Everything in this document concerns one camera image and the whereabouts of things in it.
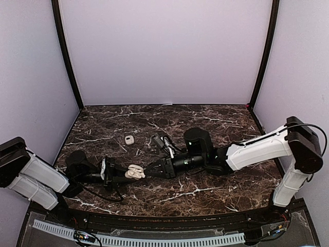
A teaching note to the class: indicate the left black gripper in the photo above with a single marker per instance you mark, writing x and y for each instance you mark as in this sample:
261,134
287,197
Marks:
115,181

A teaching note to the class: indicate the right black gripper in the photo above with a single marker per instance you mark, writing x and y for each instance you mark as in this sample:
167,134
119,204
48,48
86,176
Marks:
168,170

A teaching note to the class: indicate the white charging case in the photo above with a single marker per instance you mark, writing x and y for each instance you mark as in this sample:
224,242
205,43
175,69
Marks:
135,172
129,140

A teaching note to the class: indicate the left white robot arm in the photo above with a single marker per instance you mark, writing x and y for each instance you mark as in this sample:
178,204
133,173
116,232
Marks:
36,180

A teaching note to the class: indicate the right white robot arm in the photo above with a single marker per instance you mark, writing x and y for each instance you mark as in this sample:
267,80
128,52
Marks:
295,139

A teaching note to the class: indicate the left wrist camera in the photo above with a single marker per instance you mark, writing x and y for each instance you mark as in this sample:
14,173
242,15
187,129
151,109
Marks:
107,167

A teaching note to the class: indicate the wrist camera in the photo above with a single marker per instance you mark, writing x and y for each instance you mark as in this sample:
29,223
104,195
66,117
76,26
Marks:
164,144
107,167

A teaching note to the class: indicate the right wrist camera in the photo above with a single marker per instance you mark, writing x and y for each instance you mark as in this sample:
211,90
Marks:
164,144

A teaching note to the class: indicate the black front rail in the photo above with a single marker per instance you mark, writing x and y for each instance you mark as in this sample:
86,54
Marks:
103,222

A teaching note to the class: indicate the white slotted cable duct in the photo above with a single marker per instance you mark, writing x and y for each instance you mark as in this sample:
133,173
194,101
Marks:
135,238

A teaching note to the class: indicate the left black frame post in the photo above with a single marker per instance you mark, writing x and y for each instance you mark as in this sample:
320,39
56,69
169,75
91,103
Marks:
65,53

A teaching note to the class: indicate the black frame post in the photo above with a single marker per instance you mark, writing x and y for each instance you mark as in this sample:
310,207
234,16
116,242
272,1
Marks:
266,52
65,53

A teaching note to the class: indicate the right black frame post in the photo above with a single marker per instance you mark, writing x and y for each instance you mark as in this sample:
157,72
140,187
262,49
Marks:
266,52

